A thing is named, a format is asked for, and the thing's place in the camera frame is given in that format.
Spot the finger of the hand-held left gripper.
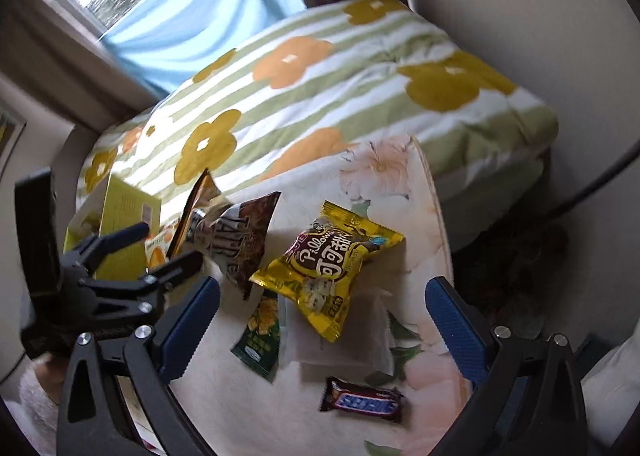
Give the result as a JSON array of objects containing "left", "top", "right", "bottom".
[
  {"left": 64, "top": 221, "right": 152, "bottom": 283},
  {"left": 134, "top": 251, "right": 205, "bottom": 295}
]

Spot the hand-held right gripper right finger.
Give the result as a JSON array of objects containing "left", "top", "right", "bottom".
[{"left": 424, "top": 276, "right": 589, "bottom": 456}]

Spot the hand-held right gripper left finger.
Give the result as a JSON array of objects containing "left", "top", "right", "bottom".
[{"left": 57, "top": 276, "right": 236, "bottom": 456}]

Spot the yellow-green cardboard box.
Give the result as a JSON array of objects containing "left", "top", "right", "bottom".
[{"left": 64, "top": 173, "right": 164, "bottom": 283}]

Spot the orange bread snack packet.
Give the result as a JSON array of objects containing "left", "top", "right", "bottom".
[{"left": 144, "top": 219, "right": 178, "bottom": 278}]

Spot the brown and orange snack packet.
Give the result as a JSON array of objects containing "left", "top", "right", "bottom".
[{"left": 166, "top": 167, "right": 223, "bottom": 258}]

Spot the yellow snack packet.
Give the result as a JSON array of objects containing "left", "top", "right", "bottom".
[{"left": 249, "top": 200, "right": 405, "bottom": 343}]

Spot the green snack packet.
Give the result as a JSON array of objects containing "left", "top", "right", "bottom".
[{"left": 229, "top": 290, "right": 282, "bottom": 383}]

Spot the brown and white snack packet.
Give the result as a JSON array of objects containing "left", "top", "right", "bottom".
[{"left": 202, "top": 191, "right": 282, "bottom": 300}]

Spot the small floral-top table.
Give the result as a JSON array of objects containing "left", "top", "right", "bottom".
[{"left": 165, "top": 135, "right": 477, "bottom": 456}]

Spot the brown chocolate bar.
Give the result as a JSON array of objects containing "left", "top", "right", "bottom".
[{"left": 319, "top": 376, "right": 405, "bottom": 425}]

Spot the pale green bed sheet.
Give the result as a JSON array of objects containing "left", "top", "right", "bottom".
[{"left": 429, "top": 149, "right": 552, "bottom": 258}]

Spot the white cloth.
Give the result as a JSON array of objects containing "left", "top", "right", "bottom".
[{"left": 581, "top": 340, "right": 640, "bottom": 448}]

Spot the light blue cloth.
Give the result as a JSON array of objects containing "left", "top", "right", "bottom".
[{"left": 101, "top": 0, "right": 307, "bottom": 95}]

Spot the striped floral blanket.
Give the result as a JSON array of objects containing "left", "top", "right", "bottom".
[{"left": 77, "top": 0, "right": 560, "bottom": 218}]

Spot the framed wall picture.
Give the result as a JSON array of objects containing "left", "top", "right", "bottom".
[{"left": 0, "top": 105, "right": 27, "bottom": 168}]

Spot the black cable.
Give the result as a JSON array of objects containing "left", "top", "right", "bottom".
[{"left": 547, "top": 145, "right": 640, "bottom": 224}]

